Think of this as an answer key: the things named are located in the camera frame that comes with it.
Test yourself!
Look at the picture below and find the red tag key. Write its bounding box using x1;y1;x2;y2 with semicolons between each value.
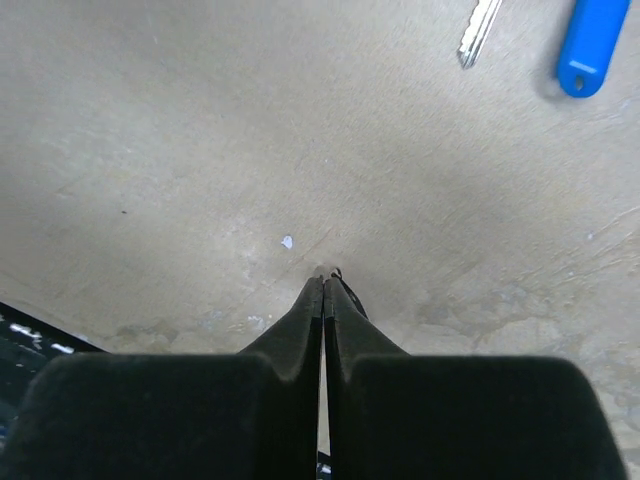
457;0;502;70

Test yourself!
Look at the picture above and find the blue tag key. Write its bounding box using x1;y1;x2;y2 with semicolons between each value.
556;0;631;98

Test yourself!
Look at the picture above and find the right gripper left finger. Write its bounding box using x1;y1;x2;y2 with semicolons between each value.
1;277;323;479

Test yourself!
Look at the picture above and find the black base frame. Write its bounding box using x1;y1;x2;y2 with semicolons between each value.
0;303;103;444

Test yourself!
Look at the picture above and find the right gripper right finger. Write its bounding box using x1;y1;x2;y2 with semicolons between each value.
324;278;627;479

